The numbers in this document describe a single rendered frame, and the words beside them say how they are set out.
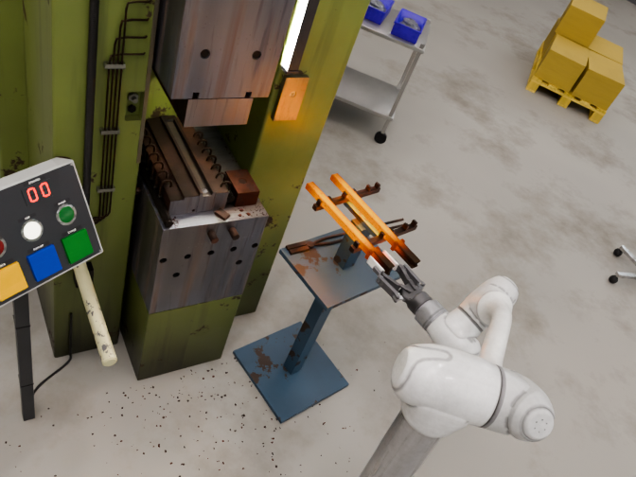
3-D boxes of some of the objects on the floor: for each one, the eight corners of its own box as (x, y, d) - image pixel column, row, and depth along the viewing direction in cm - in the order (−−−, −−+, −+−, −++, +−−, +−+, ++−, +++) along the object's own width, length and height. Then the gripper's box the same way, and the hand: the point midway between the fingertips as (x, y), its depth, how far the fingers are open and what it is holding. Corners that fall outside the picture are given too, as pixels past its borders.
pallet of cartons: (540, 48, 686) (576, -12, 637) (618, 91, 662) (662, 32, 614) (505, 78, 594) (545, 9, 546) (594, 129, 571) (644, 62, 523)
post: (35, 418, 225) (24, 218, 153) (24, 421, 223) (7, 220, 151) (33, 409, 227) (21, 207, 155) (22, 412, 225) (4, 209, 153)
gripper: (398, 326, 178) (351, 272, 189) (437, 305, 190) (391, 255, 200) (409, 310, 173) (359, 256, 184) (448, 290, 185) (399, 239, 195)
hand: (381, 262), depth 190 cm, fingers open, 6 cm apart
